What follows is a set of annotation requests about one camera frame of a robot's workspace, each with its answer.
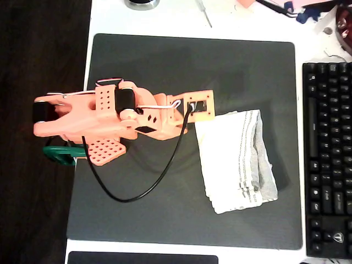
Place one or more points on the black desk mat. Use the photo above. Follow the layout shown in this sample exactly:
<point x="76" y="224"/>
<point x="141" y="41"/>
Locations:
<point x="192" y="63"/>

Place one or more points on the black flat slab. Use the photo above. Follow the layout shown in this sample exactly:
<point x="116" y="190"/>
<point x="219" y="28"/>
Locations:
<point x="143" y="259"/>

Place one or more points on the orange block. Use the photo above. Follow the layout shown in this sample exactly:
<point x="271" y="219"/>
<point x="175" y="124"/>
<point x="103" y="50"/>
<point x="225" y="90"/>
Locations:
<point x="245" y="3"/>

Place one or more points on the orange printed robot arm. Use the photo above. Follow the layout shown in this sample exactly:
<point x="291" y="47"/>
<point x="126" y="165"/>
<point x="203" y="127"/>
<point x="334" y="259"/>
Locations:
<point x="82" y="118"/>

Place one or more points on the green table clamp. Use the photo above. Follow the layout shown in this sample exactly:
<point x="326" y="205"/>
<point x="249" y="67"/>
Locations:
<point x="60" y="154"/>

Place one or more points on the dark red bowl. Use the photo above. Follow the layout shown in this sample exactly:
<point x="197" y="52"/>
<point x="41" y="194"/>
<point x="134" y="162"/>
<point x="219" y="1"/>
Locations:
<point x="345" y="24"/>

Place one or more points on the orange camera mount frame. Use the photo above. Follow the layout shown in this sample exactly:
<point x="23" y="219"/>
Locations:
<point x="207" y="107"/>

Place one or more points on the black pen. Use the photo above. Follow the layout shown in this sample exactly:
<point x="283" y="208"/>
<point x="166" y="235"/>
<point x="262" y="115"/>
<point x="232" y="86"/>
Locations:
<point x="275" y="8"/>

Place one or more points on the white striped towel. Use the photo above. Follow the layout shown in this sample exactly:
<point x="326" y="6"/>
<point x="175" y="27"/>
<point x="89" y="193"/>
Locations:
<point x="225" y="165"/>

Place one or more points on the round metal object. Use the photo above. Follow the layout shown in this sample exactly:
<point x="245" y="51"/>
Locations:
<point x="141" y="5"/>

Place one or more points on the blue plastic object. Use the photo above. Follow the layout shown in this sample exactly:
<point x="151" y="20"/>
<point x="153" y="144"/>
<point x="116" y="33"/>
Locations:
<point x="305" y="15"/>

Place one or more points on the grey coin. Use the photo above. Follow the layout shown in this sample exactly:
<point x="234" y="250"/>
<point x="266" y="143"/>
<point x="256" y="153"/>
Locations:
<point x="327" y="30"/>

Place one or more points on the pink paper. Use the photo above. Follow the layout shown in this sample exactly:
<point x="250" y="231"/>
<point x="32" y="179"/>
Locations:
<point x="305" y="2"/>

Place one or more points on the black keyboard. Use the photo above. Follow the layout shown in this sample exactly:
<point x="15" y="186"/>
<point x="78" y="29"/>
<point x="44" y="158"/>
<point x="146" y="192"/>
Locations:
<point x="330" y="165"/>

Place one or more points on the small screwdriver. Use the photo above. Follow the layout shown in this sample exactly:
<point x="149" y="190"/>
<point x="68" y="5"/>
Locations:
<point x="204" y="13"/>

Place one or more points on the white paper strip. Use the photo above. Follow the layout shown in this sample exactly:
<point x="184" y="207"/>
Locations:
<point x="325" y="20"/>

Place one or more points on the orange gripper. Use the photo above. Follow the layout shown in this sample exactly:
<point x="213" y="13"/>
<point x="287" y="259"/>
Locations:
<point x="177" y="131"/>

